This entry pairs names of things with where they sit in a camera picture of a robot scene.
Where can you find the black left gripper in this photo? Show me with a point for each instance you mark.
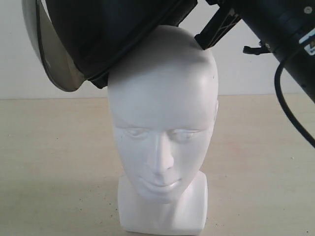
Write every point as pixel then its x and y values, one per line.
pixel 225 18

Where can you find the black helmet with tinted visor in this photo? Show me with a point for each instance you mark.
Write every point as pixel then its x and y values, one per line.
pixel 81 40

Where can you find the white mannequin head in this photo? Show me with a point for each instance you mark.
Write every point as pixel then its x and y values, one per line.
pixel 163 98

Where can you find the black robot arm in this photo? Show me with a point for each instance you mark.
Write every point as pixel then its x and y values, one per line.
pixel 280 25

